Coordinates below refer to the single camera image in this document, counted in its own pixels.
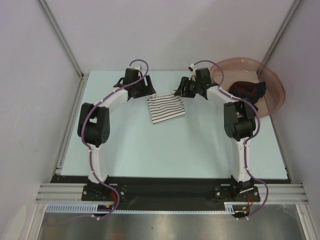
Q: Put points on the black white striped tank top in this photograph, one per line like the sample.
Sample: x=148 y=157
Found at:
x=165 y=108

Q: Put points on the left slotted cable duct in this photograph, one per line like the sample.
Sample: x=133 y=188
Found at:
x=80 y=208

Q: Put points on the right aluminium frame post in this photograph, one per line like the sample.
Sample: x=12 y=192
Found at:
x=290 y=15

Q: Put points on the aluminium frame post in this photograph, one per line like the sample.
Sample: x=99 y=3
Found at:
x=54 y=25
x=290 y=15

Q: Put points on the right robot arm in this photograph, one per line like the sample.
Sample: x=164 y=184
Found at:
x=239 y=117

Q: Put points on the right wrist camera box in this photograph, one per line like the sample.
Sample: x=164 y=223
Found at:
x=192 y=68

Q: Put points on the left aluminium frame post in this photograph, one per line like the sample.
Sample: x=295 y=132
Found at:
x=54 y=25

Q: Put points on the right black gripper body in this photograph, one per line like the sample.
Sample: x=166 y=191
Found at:
x=198 y=84

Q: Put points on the slotted cable duct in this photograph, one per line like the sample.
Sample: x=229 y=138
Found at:
x=237 y=207
x=80 y=208

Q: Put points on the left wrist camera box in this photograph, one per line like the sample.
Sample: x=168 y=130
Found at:
x=136 y=67

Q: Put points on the right slotted cable duct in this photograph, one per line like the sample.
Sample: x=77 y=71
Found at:
x=237 y=207

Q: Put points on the dark navy red tank top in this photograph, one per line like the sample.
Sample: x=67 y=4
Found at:
x=249 y=91

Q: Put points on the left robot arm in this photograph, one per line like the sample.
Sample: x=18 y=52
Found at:
x=94 y=125

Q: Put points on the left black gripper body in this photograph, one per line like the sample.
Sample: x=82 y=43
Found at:
x=141 y=90

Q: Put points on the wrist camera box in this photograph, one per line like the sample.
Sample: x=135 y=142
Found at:
x=136 y=67
x=192 y=68

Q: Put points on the brown translucent plastic basin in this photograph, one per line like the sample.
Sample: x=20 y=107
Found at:
x=232 y=70

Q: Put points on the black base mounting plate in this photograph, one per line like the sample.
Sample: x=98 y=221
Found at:
x=162 y=193

